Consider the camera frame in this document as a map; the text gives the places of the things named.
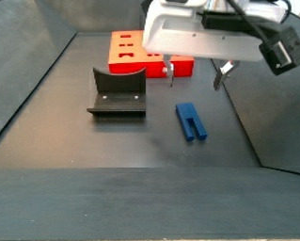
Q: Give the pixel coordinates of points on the black curved regrasp stand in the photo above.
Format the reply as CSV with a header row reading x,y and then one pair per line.
x,y
121,92

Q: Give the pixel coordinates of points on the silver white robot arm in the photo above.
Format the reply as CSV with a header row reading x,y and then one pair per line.
x,y
236,30

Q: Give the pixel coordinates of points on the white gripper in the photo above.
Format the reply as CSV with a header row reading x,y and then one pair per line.
x,y
174,32

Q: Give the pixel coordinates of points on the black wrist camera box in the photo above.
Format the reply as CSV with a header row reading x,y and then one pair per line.
x,y
281,50

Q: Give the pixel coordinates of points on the blue square-circle forked object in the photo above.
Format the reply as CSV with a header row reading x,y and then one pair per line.
x,y
190,121

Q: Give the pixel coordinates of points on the red shape-sorter fixture block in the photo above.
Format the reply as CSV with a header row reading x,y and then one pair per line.
x,y
129,57

